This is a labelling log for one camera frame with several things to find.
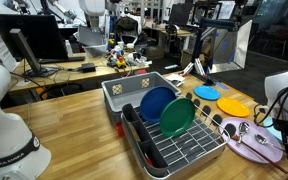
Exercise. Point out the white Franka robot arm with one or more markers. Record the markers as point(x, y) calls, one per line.
point(4, 126)

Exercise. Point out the black backpack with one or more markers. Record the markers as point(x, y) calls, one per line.
point(125, 26)

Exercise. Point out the black computer monitor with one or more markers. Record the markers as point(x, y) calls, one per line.
point(40, 33)

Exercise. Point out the green plate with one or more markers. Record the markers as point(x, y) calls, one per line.
point(177, 116)

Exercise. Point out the clear plastic tub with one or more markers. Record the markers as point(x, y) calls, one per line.
point(95, 50)

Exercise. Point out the yellow red toy car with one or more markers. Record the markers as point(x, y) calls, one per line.
point(120, 62)

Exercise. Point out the silver reflective panel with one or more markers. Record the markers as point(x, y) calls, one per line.
point(240, 46)

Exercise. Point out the brown cardboard box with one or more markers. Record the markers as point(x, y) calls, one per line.
point(154, 52)

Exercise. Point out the white plastic bottle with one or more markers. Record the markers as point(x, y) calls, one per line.
point(69, 48)

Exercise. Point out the dark background monitor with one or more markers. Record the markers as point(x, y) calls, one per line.
point(180, 13)

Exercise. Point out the large white plate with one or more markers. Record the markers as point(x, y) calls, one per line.
point(253, 128)

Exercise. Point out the light blue plate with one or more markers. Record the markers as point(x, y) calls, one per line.
point(207, 92)

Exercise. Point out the dark blue plate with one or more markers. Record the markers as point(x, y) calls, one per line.
point(154, 103)

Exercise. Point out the black aluminium frame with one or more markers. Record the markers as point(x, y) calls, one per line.
point(217, 24)

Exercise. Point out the yellow plate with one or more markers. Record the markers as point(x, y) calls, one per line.
point(232, 106)

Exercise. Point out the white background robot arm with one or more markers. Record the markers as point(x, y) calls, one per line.
point(92, 8)

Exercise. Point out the red plastic rack foot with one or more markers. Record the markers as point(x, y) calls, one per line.
point(119, 129)

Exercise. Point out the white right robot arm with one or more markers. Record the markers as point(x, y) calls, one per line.
point(280, 90)

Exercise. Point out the black power adapter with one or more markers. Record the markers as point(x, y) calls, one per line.
point(88, 67)

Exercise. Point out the large silver spoon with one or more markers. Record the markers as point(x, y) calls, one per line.
point(244, 127)

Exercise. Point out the grey plastic bin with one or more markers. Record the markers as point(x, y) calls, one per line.
point(130, 96)

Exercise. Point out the grey monitor stand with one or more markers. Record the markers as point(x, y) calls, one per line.
point(25, 50)

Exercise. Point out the white paper stack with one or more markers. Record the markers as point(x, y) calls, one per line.
point(175, 79)

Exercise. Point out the small silver spoon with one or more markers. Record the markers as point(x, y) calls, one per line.
point(260, 139)

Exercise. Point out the white paper sign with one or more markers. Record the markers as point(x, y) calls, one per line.
point(0, 53)

